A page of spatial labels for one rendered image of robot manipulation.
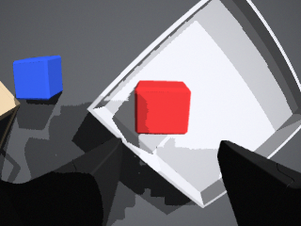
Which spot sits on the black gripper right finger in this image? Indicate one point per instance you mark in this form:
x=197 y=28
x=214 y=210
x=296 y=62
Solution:
x=261 y=191

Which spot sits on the red block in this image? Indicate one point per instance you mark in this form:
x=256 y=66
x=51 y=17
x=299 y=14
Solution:
x=162 y=107

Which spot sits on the blue block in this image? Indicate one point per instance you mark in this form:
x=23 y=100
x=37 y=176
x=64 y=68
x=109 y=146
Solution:
x=37 y=78

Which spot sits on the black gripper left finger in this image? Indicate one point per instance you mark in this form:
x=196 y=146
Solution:
x=79 y=193

